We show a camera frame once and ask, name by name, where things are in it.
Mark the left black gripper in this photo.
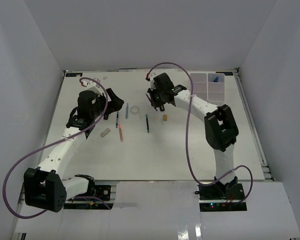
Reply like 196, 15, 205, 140
91, 88, 124, 119

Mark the green pen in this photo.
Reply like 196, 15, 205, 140
145, 114, 150, 133

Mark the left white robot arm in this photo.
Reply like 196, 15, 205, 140
23, 87, 124, 213

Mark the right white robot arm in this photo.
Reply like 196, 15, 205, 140
146, 73, 239, 200

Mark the blue dark pen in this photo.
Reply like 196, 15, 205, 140
115, 111, 120, 128

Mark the light blue pen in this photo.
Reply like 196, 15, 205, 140
125, 103, 129, 119

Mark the clear tape roll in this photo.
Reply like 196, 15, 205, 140
130, 105, 140, 115

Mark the orange pen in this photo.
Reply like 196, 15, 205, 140
118, 124, 124, 142

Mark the white compartment organizer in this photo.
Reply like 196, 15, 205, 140
190, 73, 225, 105

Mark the blue item in organizer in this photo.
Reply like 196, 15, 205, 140
213, 76, 219, 83

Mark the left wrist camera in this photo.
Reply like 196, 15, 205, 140
79, 77, 101, 95

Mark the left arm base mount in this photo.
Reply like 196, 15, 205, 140
64, 184, 116, 210

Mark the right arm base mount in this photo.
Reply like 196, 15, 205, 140
194, 183, 248, 213

